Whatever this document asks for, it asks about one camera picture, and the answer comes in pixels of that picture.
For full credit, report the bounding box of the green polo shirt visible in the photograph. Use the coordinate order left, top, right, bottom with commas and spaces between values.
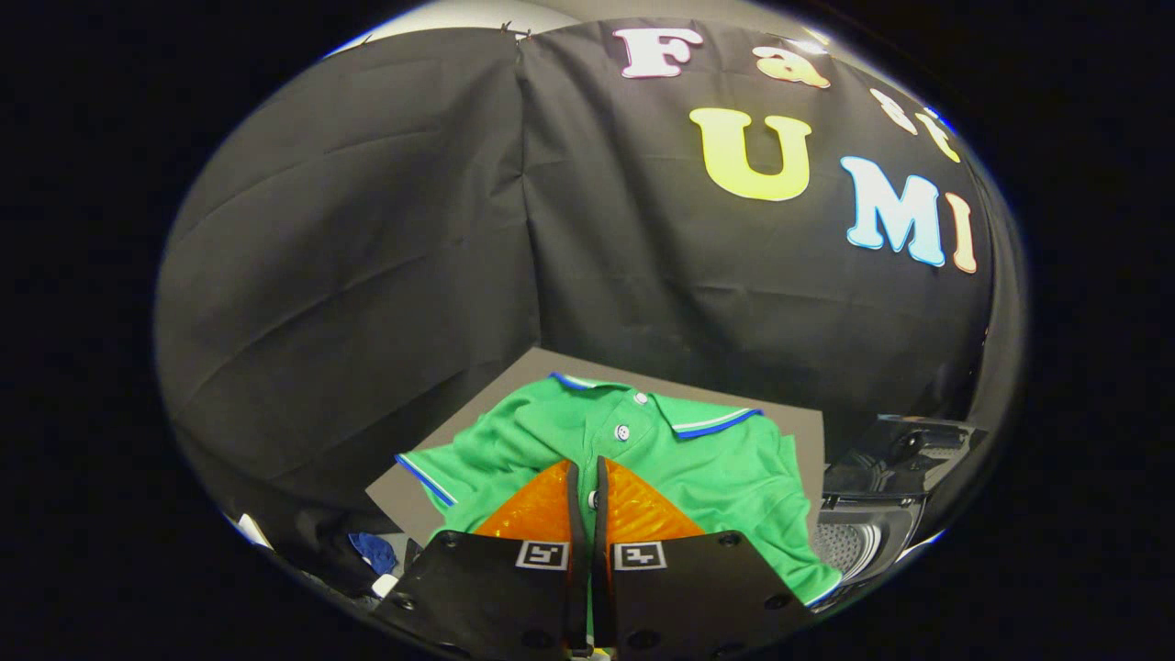
395, 372, 844, 609

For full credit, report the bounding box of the black backdrop cloth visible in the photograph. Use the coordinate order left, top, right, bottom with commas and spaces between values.
154, 18, 1024, 570

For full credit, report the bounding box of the blue cloth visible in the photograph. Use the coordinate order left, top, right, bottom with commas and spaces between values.
349, 532, 397, 575

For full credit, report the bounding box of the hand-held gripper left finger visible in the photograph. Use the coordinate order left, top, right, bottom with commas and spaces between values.
372, 459, 588, 661

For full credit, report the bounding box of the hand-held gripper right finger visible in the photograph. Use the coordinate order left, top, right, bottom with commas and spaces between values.
592, 456, 818, 661

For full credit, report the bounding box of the grey cabinet with dark top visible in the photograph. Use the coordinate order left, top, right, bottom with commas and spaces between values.
365, 347, 827, 552

